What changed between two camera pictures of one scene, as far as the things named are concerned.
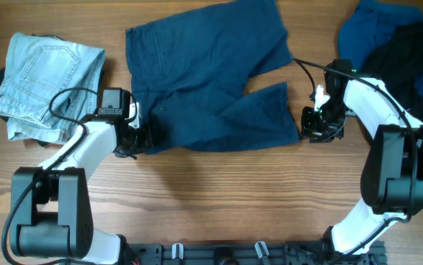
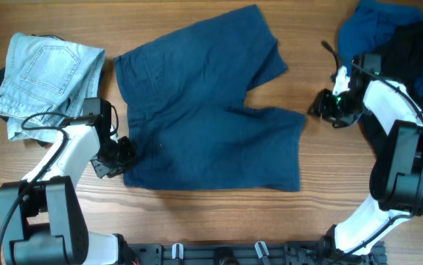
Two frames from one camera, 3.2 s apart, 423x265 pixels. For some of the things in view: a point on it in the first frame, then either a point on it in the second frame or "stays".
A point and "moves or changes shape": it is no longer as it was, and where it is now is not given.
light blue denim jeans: x=50 y=87 stays
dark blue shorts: x=189 y=71 moves or changes shape
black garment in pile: x=410 y=49 stays
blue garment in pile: x=364 y=32 stays
